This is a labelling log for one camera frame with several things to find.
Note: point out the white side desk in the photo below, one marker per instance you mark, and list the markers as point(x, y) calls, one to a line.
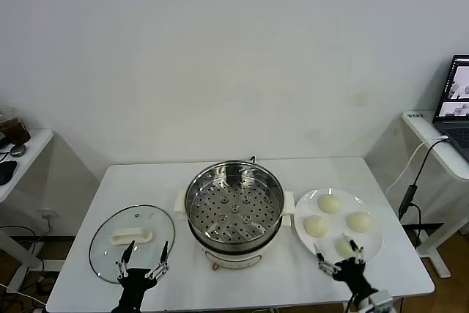
point(33, 151)

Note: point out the white desk label sticker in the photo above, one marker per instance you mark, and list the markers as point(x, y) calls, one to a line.
point(414, 115)

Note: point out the plastic cup of iced tea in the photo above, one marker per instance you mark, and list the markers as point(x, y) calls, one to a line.
point(16, 131)

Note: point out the stainless steel steamer basket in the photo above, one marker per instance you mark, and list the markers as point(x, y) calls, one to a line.
point(205, 195)

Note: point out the white steamed baozi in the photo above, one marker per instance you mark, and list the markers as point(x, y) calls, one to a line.
point(342, 250)
point(329, 203)
point(315, 225)
point(360, 222)

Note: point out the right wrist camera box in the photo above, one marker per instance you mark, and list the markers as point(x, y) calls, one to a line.
point(381, 300)

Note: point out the white wall outlet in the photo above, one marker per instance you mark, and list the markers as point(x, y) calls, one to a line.
point(47, 214)

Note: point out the white desk with laptop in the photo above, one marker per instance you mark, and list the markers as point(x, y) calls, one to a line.
point(421, 129)

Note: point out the white round plate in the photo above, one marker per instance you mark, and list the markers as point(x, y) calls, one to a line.
point(370, 243)

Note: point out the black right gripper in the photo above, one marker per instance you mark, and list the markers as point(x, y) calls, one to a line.
point(351, 272)

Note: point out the dark grey laptop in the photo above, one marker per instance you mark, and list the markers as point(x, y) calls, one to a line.
point(454, 133)

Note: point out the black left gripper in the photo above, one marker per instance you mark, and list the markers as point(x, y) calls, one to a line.
point(133, 283)

